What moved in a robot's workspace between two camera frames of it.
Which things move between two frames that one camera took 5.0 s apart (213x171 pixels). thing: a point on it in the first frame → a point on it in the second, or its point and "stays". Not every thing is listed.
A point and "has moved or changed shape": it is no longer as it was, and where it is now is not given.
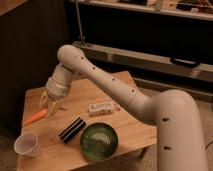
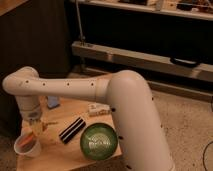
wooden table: x=95 y=130 stays
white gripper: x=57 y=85 → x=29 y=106
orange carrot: x=36 y=116 has moved or changed shape
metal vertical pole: x=82 y=37 stays
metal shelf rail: x=146 y=62 stays
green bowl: x=99 y=141 stays
